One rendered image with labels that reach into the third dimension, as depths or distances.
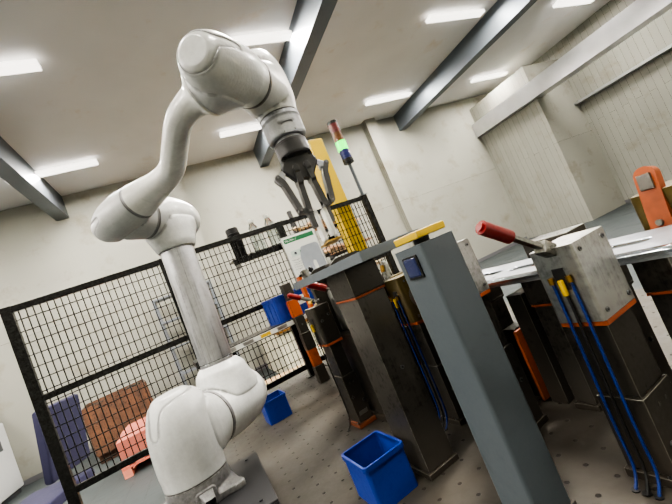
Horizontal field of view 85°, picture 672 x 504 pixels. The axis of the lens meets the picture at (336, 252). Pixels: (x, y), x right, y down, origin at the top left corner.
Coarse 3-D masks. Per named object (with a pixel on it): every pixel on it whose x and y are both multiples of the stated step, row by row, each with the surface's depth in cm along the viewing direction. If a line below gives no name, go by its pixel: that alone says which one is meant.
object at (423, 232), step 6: (438, 222) 56; (426, 228) 55; (432, 228) 55; (438, 228) 56; (408, 234) 55; (414, 234) 54; (420, 234) 54; (426, 234) 55; (396, 240) 58; (402, 240) 57; (408, 240) 56; (414, 240) 57; (420, 240) 56; (426, 240) 56; (396, 246) 59
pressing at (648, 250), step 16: (608, 240) 73; (624, 240) 67; (640, 240) 63; (656, 240) 58; (624, 256) 56; (640, 256) 55; (656, 256) 53; (496, 272) 91; (512, 272) 81; (528, 272) 72
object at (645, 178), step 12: (648, 168) 69; (636, 180) 70; (648, 180) 69; (660, 180) 68; (648, 192) 70; (660, 192) 68; (648, 204) 70; (660, 204) 68; (648, 216) 70; (660, 216) 68
